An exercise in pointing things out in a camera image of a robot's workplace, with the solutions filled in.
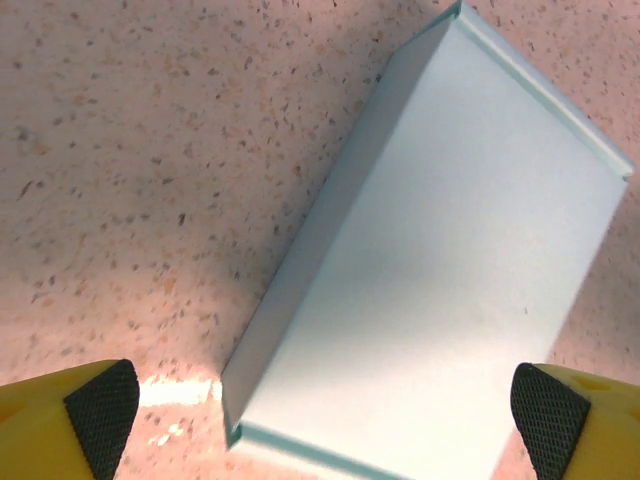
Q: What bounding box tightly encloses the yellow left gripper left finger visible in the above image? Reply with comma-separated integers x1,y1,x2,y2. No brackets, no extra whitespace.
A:
0,358,142,480

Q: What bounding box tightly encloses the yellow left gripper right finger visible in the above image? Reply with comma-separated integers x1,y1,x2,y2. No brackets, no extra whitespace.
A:
509,362,640,480

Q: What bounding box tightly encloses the light blue paper box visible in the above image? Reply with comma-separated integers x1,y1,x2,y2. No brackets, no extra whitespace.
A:
219,0,636,480

